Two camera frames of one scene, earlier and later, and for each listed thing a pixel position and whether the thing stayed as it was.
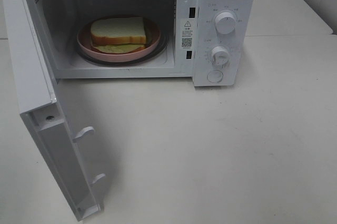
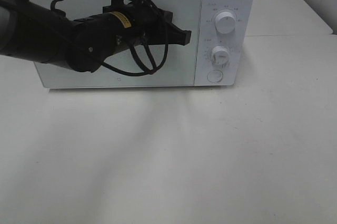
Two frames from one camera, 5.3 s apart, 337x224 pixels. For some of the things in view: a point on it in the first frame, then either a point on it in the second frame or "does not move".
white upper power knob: x=225 y=22 does not move
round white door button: x=215 y=76 does not move
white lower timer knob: x=220 y=56 does not move
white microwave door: x=38 y=105 -> x=181 y=65
